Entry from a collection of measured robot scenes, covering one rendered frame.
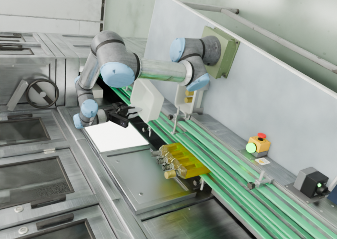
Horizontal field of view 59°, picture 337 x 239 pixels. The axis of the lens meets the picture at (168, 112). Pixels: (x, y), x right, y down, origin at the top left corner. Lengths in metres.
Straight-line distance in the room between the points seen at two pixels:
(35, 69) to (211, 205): 1.40
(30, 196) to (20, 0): 3.65
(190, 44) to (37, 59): 1.08
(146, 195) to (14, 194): 0.59
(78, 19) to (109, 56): 3.94
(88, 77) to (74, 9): 3.65
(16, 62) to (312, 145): 1.73
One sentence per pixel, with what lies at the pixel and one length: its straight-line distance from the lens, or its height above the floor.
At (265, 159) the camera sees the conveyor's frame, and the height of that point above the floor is 0.80.
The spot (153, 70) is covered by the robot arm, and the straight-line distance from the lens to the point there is 1.20.
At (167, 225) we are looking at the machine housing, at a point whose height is 1.21.
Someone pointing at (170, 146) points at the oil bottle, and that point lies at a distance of 1.57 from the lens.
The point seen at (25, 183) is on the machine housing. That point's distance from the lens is 1.61.
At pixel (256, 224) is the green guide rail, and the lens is 1.36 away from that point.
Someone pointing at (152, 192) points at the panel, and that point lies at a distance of 1.50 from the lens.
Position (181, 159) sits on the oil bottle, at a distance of 1.49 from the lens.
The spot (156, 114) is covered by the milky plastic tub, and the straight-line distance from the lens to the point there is 1.57.
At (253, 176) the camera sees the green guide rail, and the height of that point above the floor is 0.93.
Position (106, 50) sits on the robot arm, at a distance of 1.13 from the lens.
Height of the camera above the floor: 1.86
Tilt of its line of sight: 32 degrees down
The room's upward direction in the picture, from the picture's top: 96 degrees counter-clockwise
